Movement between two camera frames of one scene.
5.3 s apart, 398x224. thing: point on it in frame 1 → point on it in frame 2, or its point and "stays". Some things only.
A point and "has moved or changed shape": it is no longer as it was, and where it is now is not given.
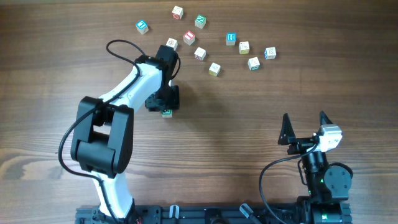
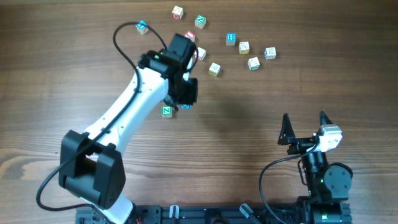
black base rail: (194, 214) stays
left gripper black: (173, 104) → (191, 96)
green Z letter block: (167, 114) stays
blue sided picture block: (172, 43) has moved or changed shape
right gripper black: (287, 131) stays
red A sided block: (200, 53) stays
